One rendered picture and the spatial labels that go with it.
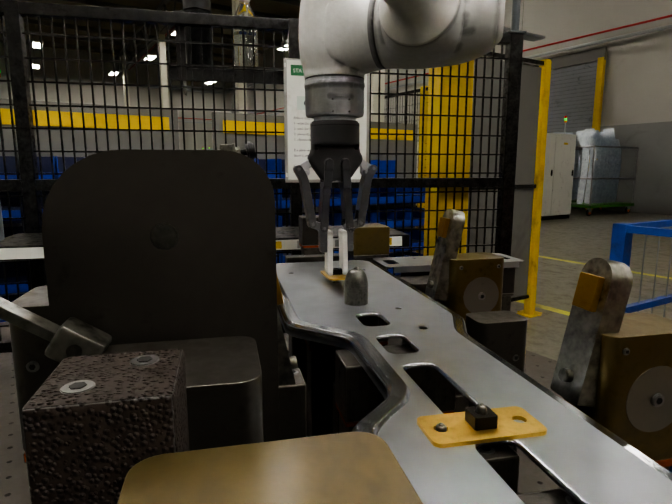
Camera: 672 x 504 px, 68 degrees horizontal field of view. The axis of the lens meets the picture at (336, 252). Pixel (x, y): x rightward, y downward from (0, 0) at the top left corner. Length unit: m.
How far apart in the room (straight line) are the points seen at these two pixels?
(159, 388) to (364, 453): 0.08
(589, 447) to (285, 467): 0.25
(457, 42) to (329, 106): 0.19
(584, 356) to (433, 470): 0.20
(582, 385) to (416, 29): 0.44
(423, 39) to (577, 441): 0.48
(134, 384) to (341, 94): 0.60
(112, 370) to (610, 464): 0.29
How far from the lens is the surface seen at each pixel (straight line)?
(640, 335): 0.48
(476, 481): 0.33
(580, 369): 0.48
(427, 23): 0.66
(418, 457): 0.34
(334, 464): 0.18
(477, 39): 0.70
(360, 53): 0.74
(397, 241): 1.16
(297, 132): 1.32
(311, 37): 0.76
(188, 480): 0.18
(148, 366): 0.22
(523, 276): 4.27
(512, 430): 0.38
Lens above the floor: 1.18
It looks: 9 degrees down
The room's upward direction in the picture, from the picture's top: straight up
